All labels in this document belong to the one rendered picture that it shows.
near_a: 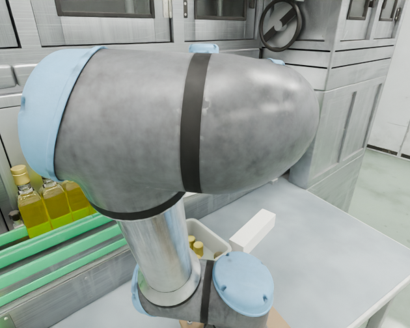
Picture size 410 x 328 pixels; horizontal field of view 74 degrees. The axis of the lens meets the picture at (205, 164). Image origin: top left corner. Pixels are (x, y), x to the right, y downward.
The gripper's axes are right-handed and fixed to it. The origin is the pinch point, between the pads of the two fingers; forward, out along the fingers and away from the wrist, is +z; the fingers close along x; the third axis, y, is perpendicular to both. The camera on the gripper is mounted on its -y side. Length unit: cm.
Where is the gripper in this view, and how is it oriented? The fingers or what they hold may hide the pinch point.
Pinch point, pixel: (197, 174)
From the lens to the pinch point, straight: 80.8
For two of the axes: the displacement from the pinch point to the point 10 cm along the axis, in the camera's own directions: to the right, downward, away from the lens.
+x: -5.2, -3.8, 7.7
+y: 8.5, -2.3, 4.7
